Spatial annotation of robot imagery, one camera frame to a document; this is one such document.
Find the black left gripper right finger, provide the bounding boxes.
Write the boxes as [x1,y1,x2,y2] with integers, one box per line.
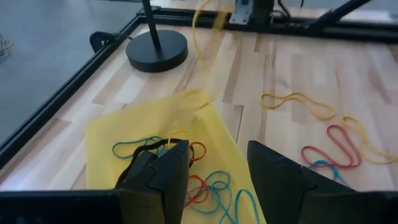
[247,140,358,224]

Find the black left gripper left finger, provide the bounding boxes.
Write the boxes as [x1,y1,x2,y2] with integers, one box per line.
[115,139,190,224]

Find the red rubber band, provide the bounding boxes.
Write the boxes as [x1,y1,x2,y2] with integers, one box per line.
[185,174,210,208]
[300,124,363,169]
[188,141,208,162]

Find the yellow rubber band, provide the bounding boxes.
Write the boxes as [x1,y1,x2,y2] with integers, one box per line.
[259,92,336,121]
[341,116,398,165]
[192,0,231,106]
[167,129,190,147]

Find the yellow translucent plastic bin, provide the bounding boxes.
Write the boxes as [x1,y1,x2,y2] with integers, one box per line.
[85,88,267,224]

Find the white globe table lamp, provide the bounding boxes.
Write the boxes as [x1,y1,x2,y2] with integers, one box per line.
[125,0,189,73]

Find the black clamp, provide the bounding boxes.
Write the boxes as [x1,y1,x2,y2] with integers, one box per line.
[89,30,133,54]

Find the black aluminium table frame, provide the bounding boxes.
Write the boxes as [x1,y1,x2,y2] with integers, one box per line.
[0,0,398,170]

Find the black floor cables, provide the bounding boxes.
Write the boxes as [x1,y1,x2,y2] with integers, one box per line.
[0,34,14,65]

